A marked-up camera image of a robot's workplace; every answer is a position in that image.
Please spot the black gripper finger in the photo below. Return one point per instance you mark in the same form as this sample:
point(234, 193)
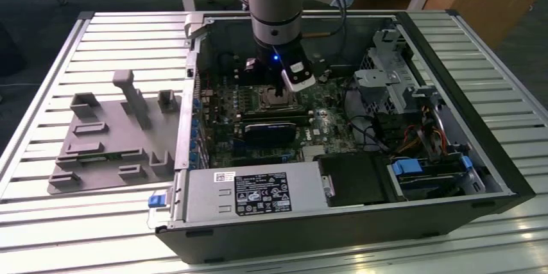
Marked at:
point(279, 91)
point(283, 91)

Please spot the small square silver CPU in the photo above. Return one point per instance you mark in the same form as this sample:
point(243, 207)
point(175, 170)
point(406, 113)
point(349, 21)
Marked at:
point(271, 99)

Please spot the thin metal locking lever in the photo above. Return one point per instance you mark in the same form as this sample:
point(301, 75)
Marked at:
point(281, 108)

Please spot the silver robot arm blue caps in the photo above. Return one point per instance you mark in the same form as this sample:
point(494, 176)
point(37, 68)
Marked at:
point(277, 14)

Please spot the CPU socket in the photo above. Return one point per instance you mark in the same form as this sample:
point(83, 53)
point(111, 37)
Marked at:
point(298, 108)

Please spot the black RAM slot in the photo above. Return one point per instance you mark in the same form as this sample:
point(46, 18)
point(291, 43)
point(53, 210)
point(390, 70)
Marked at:
point(274, 114)
point(274, 120)

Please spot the round silver coin battery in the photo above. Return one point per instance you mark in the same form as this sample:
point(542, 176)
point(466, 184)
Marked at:
point(323, 78)

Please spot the green motherboard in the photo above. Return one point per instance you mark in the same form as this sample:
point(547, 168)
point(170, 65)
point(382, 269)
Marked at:
point(330, 116)

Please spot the black graphics card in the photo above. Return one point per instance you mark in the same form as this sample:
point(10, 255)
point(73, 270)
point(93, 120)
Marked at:
point(270, 134)

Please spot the silver chipset heatsink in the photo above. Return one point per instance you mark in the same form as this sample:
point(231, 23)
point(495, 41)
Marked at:
point(315, 152)

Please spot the silver metal drive cage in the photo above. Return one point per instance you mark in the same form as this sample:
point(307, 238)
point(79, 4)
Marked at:
point(386, 78)

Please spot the silver power supply unit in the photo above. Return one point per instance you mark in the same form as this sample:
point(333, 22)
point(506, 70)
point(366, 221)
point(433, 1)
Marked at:
point(206, 197)

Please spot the blue disk carrier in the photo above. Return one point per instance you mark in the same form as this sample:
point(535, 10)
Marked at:
point(407, 166)

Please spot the grey plastic parts rack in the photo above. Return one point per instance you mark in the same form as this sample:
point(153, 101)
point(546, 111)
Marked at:
point(107, 133)

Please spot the blue plastic case latch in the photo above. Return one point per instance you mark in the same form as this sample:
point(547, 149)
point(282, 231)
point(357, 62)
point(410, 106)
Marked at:
point(157, 200)

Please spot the black open PC case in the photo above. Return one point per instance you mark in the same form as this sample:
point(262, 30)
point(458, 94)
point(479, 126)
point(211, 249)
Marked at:
point(299, 238)

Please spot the metal disk bay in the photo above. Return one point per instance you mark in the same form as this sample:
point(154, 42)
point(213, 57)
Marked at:
point(475, 184)

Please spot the white silver wrist camera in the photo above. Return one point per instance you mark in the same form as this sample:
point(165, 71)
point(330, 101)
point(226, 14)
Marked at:
point(299, 80)

